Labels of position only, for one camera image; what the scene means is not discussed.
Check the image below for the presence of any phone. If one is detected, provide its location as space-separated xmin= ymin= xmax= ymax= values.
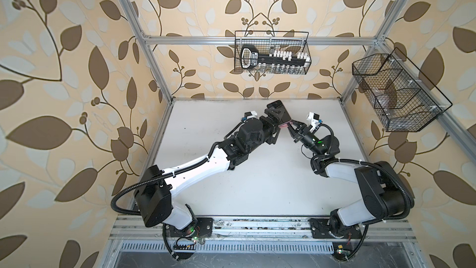
xmin=267 ymin=100 xmax=291 ymax=125

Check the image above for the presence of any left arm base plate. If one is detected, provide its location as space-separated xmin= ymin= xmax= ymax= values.
xmin=163 ymin=217 xmax=213 ymax=238

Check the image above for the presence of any back wire basket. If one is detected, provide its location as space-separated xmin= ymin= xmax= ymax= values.
xmin=234 ymin=30 xmax=312 ymax=75

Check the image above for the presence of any side wire basket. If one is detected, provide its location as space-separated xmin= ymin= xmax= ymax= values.
xmin=352 ymin=48 xmax=453 ymax=132

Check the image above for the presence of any pink phone case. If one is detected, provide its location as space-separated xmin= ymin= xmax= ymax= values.
xmin=279 ymin=120 xmax=293 ymax=129

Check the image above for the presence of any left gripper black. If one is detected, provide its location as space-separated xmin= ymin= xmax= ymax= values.
xmin=243 ymin=107 xmax=283 ymax=155

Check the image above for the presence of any black white tool in basket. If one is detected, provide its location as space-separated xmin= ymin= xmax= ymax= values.
xmin=238 ymin=45 xmax=312 ymax=71

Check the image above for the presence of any aluminium front rail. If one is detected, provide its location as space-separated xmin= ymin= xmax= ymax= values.
xmin=109 ymin=215 xmax=416 ymax=254

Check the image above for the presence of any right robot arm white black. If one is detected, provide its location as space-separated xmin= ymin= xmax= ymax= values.
xmin=287 ymin=120 xmax=415 ymax=238

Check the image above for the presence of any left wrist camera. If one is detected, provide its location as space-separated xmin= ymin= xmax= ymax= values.
xmin=241 ymin=111 xmax=258 ymax=122

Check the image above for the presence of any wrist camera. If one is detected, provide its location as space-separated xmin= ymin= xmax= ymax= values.
xmin=241 ymin=111 xmax=258 ymax=122
xmin=306 ymin=112 xmax=322 ymax=127

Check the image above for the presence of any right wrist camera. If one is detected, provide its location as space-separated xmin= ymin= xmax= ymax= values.
xmin=306 ymin=112 xmax=322 ymax=127

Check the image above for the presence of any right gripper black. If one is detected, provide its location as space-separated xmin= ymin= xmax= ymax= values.
xmin=286 ymin=118 xmax=323 ymax=160

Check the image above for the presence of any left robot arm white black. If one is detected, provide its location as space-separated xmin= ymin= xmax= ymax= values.
xmin=110 ymin=100 xmax=291 ymax=234

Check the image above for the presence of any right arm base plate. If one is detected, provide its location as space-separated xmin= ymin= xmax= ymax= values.
xmin=308 ymin=218 xmax=363 ymax=240

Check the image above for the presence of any aluminium cage frame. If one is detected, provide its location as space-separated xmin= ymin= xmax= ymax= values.
xmin=103 ymin=0 xmax=476 ymax=268

